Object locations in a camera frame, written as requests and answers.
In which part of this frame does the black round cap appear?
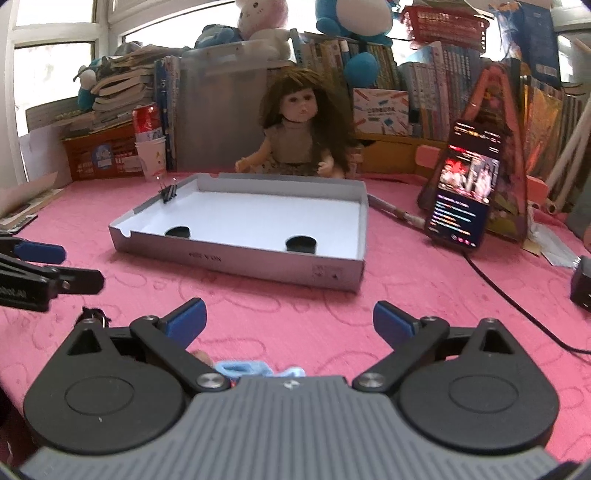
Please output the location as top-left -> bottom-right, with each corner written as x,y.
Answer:
165,226 -> 190,239
286,235 -> 318,255

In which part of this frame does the light blue cloth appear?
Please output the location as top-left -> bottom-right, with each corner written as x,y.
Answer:
214,360 -> 305,381

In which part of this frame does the red plastic crate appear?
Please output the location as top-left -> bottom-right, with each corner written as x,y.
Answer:
62,123 -> 142,181

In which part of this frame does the black smartphone lit screen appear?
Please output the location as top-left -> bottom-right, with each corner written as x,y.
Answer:
425,120 -> 504,251

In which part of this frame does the black binder clip on tray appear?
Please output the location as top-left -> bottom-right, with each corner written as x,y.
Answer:
157,176 -> 177,204

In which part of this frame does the white cardboard box tray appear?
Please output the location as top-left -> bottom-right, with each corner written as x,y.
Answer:
109,173 -> 369,292

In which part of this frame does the white paper cup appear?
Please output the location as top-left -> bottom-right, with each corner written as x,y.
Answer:
135,138 -> 166,181

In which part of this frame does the black power adapter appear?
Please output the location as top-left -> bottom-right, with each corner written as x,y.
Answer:
570,256 -> 591,311

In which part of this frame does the red soda can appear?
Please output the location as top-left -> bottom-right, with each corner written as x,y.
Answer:
132,103 -> 163,143

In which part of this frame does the small blue white plush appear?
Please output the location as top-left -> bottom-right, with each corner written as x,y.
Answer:
74,58 -> 102,113

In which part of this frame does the yellow cardboard box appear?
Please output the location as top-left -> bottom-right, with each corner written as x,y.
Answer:
356,133 -> 446,178

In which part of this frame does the stack of books left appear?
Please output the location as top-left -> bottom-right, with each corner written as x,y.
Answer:
85,42 -> 184,132

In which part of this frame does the white patterned carton box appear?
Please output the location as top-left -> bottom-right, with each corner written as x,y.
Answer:
353,88 -> 410,136

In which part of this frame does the brown-haired baby doll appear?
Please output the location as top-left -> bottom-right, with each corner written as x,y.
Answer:
235,67 -> 356,179

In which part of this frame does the row of upright books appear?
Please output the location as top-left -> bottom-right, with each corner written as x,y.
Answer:
290,29 -> 485,141

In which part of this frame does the red plastic basket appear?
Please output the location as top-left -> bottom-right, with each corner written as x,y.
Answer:
400,5 -> 489,53

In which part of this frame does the pink white plush toy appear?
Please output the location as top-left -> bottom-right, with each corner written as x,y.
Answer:
235,0 -> 290,60

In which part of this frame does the blue plush toy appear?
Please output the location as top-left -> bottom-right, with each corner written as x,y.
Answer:
315,0 -> 398,88

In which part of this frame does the black charging cable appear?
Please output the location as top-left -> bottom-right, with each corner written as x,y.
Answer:
462,250 -> 591,356

